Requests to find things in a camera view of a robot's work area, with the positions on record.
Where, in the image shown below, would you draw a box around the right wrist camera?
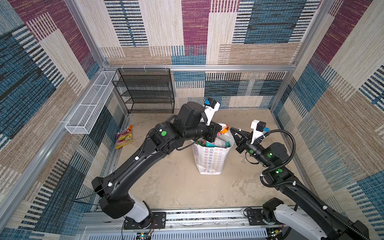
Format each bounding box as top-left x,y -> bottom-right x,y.
251,120 -> 270,144

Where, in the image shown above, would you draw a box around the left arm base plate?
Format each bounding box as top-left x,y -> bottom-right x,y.
123,212 -> 167,230

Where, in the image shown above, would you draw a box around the black wire shelf rack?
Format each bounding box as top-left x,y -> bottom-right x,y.
112,68 -> 175,114

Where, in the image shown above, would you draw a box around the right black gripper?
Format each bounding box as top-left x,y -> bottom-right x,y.
229,127 -> 271,168

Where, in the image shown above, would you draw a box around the teal mint candy bag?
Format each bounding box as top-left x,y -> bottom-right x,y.
197,138 -> 231,149

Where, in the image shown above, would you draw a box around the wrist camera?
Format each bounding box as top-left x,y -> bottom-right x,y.
251,120 -> 270,144
203,98 -> 220,126

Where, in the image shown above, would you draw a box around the white paper bag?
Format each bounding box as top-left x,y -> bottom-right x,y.
192,128 -> 235,175

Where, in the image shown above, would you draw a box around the orange candy bag front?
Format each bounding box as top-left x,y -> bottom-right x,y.
220,124 -> 229,135

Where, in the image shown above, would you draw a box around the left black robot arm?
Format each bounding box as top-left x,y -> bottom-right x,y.
92,98 -> 222,223

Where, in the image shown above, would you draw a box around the white wire wall basket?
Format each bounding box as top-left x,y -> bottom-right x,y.
65,71 -> 115,135

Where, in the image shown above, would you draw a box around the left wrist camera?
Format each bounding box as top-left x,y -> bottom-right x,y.
203,98 -> 220,126

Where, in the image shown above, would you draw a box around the orange candy bag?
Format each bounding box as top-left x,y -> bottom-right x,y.
220,124 -> 229,135
115,125 -> 133,150

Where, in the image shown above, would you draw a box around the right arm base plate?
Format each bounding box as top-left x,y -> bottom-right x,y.
243,208 -> 287,227

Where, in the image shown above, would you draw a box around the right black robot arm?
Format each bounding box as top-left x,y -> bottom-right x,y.
230,127 -> 369,240

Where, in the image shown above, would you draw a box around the aluminium mounting rail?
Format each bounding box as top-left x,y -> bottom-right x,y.
77,205 -> 334,240

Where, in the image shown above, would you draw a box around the black corrugated cable conduit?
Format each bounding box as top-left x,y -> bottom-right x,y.
253,129 -> 373,240

